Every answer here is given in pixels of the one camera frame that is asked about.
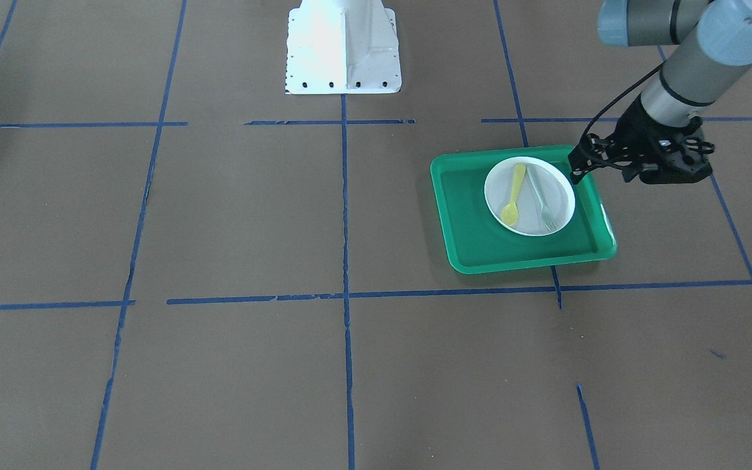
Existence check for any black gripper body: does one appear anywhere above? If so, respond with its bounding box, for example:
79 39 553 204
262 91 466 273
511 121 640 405
614 98 702 172

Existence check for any yellow plastic spoon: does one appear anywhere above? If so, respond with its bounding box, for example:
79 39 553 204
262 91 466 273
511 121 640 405
499 163 526 227

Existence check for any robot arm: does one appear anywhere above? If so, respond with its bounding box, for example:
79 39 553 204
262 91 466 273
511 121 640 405
568 1 752 185

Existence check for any white round plate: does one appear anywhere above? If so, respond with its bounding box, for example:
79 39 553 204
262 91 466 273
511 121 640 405
480 155 576 239

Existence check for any pale grey plastic fork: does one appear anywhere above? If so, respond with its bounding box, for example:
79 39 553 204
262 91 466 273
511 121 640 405
526 164 558 233

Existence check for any green plastic tray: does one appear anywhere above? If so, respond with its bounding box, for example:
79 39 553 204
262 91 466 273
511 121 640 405
430 145 618 275

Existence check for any brown paper table cover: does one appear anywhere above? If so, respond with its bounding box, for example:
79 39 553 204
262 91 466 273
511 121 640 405
0 1 752 469

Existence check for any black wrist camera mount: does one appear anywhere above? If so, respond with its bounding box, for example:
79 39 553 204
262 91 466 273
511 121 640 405
621 136 715 185

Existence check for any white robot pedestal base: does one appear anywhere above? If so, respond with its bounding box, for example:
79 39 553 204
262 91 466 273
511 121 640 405
285 1 403 95

